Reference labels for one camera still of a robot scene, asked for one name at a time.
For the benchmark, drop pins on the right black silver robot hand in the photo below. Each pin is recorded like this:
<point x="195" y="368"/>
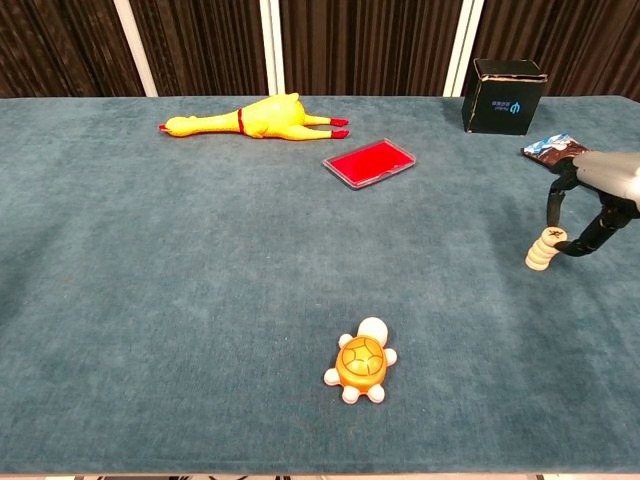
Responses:
<point x="617" y="177"/>

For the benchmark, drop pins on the round wooden chess piece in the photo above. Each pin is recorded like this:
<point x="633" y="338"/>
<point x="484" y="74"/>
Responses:
<point x="535" y="265"/>
<point x="542" y="244"/>
<point x="554" y="234"/>
<point x="537" y="250"/>
<point x="533" y="257"/>

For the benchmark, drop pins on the brown blue snack bag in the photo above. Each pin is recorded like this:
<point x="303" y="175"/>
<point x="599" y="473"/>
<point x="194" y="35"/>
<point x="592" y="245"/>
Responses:
<point x="550" y="150"/>

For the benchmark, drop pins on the black cardboard box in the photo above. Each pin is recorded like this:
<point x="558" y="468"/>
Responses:
<point x="500" y="107"/>

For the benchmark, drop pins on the red ink pad case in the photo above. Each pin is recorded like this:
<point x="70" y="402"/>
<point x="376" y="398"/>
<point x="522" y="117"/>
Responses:
<point x="367" y="164"/>

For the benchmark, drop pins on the orange turtle toy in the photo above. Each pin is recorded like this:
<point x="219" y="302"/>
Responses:
<point x="361" y="362"/>

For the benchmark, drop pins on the yellow rubber chicken toy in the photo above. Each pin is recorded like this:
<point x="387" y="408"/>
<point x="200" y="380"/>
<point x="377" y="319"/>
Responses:
<point x="270" y="120"/>

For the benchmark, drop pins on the blue felt table cover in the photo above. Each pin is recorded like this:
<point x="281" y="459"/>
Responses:
<point x="200" y="300"/>

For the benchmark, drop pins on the white partition post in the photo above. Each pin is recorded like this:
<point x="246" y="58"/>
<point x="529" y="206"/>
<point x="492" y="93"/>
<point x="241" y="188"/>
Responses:
<point x="136" y="50"/>
<point x="272" y="50"/>
<point x="464" y="50"/>

